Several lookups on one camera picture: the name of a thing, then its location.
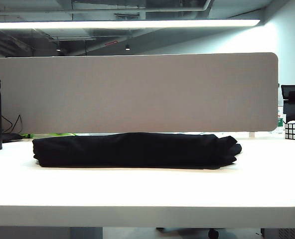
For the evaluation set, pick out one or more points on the beige desk divider panel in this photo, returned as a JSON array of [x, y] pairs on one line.
[[137, 94]]

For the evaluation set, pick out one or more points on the small pendant ceiling lamp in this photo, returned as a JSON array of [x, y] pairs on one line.
[[58, 49], [127, 47]]

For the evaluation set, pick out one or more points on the bright green flat object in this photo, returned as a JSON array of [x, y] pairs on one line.
[[50, 135]]

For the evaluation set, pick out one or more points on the grey vented cabinet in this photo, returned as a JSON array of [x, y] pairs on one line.
[[284, 234]]

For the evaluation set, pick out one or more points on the red ceiling sign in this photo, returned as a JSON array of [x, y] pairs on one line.
[[111, 43]]

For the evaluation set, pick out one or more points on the flat black desk object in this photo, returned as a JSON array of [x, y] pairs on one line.
[[11, 137]]

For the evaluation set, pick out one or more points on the long white ceiling light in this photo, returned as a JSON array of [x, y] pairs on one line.
[[112, 24]]

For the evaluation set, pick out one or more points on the white bottle green label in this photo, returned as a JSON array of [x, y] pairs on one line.
[[280, 122]]

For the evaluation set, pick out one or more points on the black polo shirt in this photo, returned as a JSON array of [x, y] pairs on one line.
[[137, 152]]

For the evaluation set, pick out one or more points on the black chair wheel base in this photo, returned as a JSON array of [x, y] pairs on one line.
[[212, 234]]

